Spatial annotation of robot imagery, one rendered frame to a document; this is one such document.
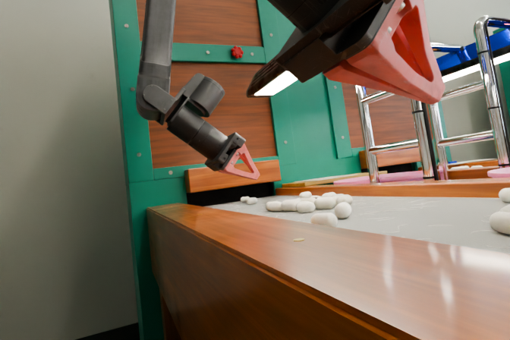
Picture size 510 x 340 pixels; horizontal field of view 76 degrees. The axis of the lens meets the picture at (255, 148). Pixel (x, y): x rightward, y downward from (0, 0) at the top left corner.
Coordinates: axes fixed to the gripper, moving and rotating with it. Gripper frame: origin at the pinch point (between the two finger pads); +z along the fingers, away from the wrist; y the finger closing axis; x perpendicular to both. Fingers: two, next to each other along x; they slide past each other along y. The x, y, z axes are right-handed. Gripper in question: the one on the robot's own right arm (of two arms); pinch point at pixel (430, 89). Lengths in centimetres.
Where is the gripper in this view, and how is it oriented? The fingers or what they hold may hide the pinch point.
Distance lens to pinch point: 25.3
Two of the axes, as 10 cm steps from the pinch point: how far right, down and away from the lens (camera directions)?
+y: -3.8, 1.1, 9.2
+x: -5.0, 8.0, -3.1
